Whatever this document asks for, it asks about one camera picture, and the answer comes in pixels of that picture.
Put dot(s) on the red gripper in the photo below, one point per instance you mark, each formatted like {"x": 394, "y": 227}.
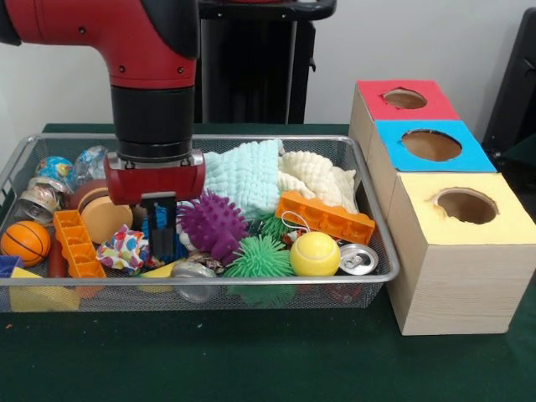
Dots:
{"x": 155, "y": 182}

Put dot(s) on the colourful heart print cloth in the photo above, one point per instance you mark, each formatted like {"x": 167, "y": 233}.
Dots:
{"x": 123, "y": 249}

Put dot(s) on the mint knitted cloth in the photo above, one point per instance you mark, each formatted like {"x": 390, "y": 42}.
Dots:
{"x": 247, "y": 176}

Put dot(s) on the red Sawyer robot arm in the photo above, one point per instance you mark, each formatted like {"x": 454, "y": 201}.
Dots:
{"x": 138, "y": 54}

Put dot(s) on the clear mesh bin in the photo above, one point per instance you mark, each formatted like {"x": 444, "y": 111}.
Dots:
{"x": 293, "y": 293}

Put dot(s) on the wooden box with three holes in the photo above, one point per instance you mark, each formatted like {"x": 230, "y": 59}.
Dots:
{"x": 456, "y": 285}

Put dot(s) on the brown burger toy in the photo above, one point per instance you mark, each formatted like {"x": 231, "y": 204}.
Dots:
{"x": 106, "y": 218}

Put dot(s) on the purple spiky toy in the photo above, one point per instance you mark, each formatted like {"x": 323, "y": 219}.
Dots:
{"x": 213, "y": 224}

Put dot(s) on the orange plastic brick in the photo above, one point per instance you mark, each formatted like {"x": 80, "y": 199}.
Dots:
{"x": 322, "y": 215}
{"x": 79, "y": 247}

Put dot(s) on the green spiky rubber ball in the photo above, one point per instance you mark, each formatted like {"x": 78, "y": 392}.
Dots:
{"x": 261, "y": 257}

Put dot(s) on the orange basketball toy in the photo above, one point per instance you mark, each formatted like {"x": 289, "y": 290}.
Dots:
{"x": 25, "y": 243}

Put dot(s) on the yellow tennis ball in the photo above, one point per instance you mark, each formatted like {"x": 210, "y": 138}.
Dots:
{"x": 315, "y": 254}

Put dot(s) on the dark green table cloth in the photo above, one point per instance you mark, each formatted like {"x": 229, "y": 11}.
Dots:
{"x": 251, "y": 356}

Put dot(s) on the cream waffle cloth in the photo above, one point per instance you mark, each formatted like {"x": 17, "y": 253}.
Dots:
{"x": 318, "y": 176}

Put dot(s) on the crushed drink can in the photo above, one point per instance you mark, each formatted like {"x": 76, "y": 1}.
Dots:
{"x": 359, "y": 259}

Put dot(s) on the black panel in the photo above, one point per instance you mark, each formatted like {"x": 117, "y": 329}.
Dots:
{"x": 515, "y": 84}

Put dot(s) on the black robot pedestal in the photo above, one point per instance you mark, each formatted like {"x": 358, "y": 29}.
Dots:
{"x": 259, "y": 63}

